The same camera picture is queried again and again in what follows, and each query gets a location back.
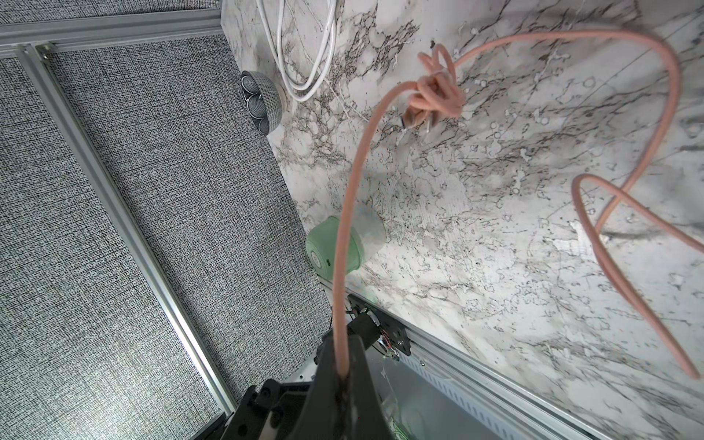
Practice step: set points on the aluminium front rail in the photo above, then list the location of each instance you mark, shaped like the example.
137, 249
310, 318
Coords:
501, 405

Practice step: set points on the black patterned ceramic bowl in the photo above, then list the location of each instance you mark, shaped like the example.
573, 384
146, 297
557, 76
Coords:
265, 101

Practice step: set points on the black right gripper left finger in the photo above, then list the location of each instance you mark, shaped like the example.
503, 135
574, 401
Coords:
321, 417

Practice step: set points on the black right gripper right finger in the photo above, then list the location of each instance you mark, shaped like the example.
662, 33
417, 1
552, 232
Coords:
363, 417

